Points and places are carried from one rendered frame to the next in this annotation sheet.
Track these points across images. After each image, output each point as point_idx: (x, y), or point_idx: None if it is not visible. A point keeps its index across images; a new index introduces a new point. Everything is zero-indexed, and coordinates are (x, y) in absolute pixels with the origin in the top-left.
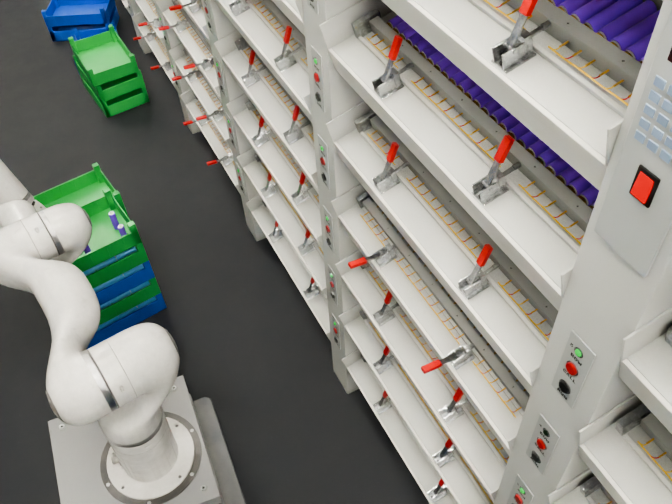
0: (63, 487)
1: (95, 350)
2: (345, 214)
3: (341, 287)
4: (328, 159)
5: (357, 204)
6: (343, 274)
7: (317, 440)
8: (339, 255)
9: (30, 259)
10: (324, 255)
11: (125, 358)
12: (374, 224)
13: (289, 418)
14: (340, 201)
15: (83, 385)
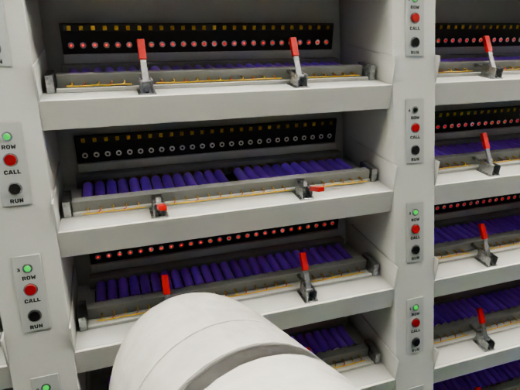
0: None
1: (200, 356)
2: (63, 227)
3: (76, 378)
4: (24, 146)
5: (60, 218)
6: (75, 349)
7: None
8: (66, 312)
9: None
10: (15, 374)
11: (251, 315)
12: (107, 209)
13: None
14: (55, 206)
15: (335, 375)
